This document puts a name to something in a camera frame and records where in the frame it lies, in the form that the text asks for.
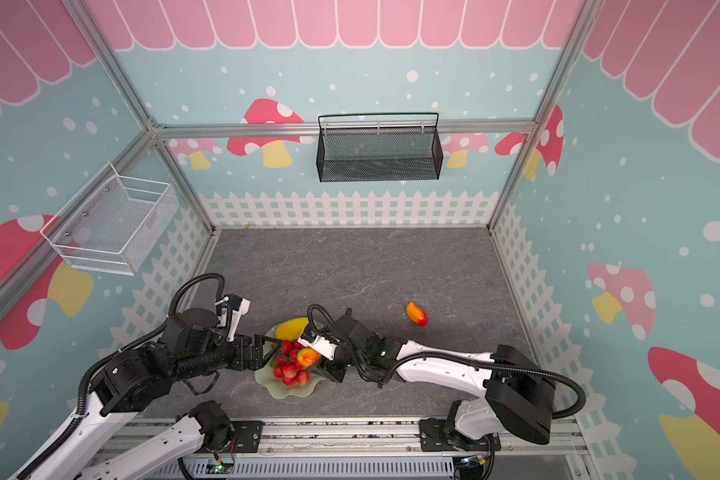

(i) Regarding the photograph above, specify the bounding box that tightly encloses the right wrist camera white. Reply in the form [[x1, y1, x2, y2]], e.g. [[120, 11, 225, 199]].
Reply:
[[298, 331, 338, 361]]

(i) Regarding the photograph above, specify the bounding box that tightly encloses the white wire wall basket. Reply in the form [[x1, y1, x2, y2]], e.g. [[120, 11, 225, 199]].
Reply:
[[40, 164, 179, 276]]

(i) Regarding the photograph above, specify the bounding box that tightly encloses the aluminium front rail frame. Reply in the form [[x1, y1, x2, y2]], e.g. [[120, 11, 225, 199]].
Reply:
[[95, 415, 595, 480]]

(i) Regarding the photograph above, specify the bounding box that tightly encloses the red fake grape bunch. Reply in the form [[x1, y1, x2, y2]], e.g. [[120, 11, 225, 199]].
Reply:
[[273, 340, 310, 387]]

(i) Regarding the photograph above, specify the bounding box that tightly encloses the red-yellow mango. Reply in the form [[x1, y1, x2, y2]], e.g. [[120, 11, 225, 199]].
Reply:
[[406, 302, 428, 327], [296, 348, 322, 369]]

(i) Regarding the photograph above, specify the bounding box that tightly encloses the green scalloped fruit bowl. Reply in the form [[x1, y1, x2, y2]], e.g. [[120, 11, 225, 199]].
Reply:
[[255, 318, 324, 400]]

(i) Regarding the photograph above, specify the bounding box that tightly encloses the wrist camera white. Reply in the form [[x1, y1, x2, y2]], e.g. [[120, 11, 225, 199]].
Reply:
[[298, 331, 338, 361], [215, 294, 250, 343]]

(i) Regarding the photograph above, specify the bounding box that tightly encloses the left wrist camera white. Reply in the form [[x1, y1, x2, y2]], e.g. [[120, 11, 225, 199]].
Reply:
[[215, 294, 250, 343]]

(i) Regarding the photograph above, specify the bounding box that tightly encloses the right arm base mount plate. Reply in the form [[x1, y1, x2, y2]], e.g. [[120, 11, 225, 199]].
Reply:
[[418, 418, 502, 453]]

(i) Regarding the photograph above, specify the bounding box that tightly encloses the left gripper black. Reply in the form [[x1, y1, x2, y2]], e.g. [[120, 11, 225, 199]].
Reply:
[[174, 332, 282, 382]]

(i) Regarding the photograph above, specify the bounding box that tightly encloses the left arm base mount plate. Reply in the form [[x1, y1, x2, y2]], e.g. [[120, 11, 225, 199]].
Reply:
[[206, 420, 264, 454]]

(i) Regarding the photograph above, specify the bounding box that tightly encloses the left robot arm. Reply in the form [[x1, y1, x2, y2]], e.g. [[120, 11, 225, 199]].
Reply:
[[16, 273, 281, 479]]

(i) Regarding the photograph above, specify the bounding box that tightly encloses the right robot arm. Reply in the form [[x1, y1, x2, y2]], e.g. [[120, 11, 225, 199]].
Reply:
[[299, 304, 586, 447]]

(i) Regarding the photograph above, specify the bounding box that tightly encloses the black mesh wall basket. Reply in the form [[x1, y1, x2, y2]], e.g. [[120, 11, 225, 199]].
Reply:
[[316, 112, 444, 183]]

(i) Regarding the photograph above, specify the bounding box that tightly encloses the green circuit board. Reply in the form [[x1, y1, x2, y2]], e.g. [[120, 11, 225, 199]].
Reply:
[[206, 459, 235, 475]]

